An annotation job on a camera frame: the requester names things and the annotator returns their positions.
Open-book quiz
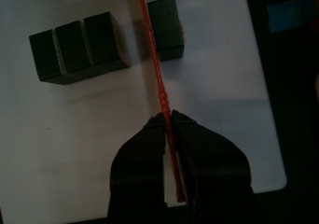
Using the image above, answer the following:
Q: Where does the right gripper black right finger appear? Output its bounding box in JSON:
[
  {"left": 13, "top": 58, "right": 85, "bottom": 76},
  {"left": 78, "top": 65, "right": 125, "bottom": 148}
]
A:
[{"left": 170, "top": 109, "right": 258, "bottom": 224}]

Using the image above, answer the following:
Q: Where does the toy sushi piece green centre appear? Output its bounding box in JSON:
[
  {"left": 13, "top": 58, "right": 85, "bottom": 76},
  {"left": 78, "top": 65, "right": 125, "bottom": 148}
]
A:
[
  {"left": 82, "top": 11, "right": 132, "bottom": 75},
  {"left": 53, "top": 20, "right": 94, "bottom": 79},
  {"left": 145, "top": 0, "right": 185, "bottom": 63},
  {"left": 28, "top": 29, "right": 68, "bottom": 86}
]

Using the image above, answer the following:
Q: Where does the white cutting board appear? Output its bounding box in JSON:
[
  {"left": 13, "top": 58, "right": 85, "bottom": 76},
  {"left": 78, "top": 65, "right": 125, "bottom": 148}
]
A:
[{"left": 0, "top": 0, "right": 288, "bottom": 224}]

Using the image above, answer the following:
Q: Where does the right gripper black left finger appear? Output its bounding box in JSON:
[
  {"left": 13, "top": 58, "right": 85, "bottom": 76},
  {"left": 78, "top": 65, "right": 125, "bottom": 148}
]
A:
[{"left": 105, "top": 112, "right": 169, "bottom": 224}]

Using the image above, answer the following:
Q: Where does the blue tape strip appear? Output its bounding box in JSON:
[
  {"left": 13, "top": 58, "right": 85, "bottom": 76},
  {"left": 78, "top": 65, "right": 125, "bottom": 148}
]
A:
[{"left": 265, "top": 0, "right": 319, "bottom": 34}]

